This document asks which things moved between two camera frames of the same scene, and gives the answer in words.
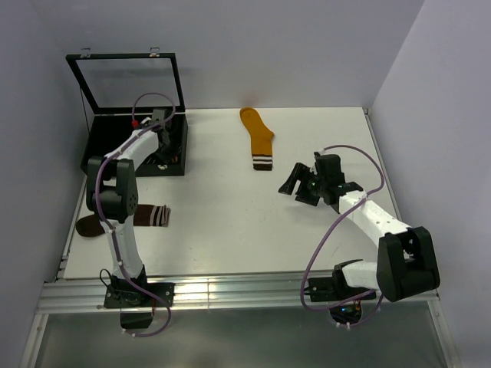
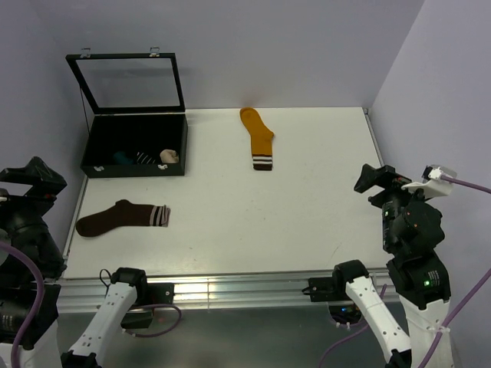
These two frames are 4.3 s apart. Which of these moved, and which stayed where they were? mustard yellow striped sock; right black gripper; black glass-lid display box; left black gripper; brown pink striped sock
Moved: right black gripper; left black gripper
Stayed: brown pink striped sock; black glass-lid display box; mustard yellow striped sock
